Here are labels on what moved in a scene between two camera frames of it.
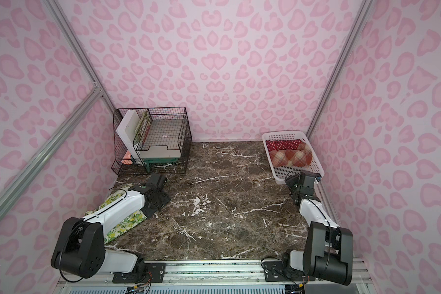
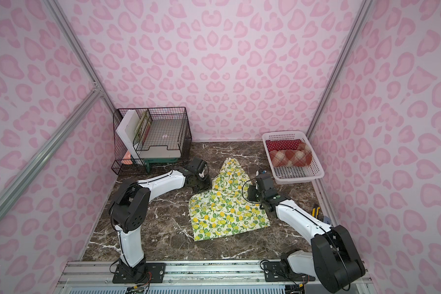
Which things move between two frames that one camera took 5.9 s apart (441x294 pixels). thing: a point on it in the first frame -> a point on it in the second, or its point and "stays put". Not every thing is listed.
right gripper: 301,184 -> 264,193
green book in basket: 142,130 stays put
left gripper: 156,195 -> 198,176
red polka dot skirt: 282,144 stays put
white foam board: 126,131 stays put
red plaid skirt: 299,157 stays put
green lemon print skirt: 131,221 -> 224,207
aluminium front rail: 222,277 stays put
